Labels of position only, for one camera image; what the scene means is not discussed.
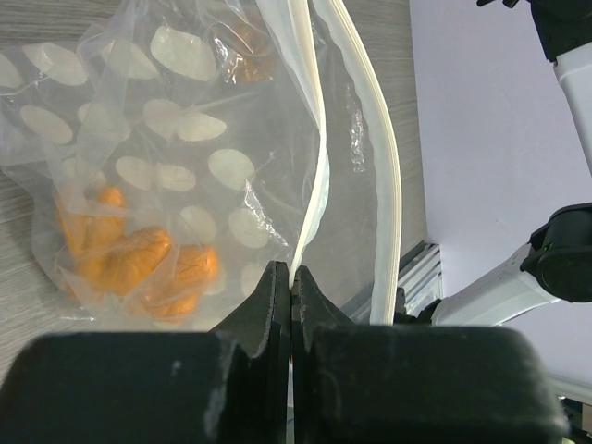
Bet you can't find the clear zip top bag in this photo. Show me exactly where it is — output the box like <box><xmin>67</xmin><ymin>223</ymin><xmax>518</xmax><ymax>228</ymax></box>
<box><xmin>1</xmin><ymin>1</ymin><xmax>401</xmax><ymax>330</ymax></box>

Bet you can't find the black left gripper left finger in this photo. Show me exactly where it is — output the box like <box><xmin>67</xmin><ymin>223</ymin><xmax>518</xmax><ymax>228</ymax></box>
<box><xmin>1</xmin><ymin>262</ymin><xmax>290</xmax><ymax>443</ymax></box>

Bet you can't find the orange ginger root toy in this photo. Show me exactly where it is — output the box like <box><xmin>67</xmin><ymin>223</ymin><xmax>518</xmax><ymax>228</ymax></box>
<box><xmin>54</xmin><ymin>186</ymin><xmax>219</xmax><ymax>324</ymax></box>

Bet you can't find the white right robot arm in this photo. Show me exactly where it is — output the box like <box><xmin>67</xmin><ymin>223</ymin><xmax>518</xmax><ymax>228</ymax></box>
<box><xmin>419</xmin><ymin>1</ymin><xmax>591</xmax><ymax>327</ymax></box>

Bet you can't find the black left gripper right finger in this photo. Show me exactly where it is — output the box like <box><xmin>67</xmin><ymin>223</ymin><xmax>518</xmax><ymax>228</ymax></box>
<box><xmin>292</xmin><ymin>267</ymin><xmax>569</xmax><ymax>443</ymax></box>

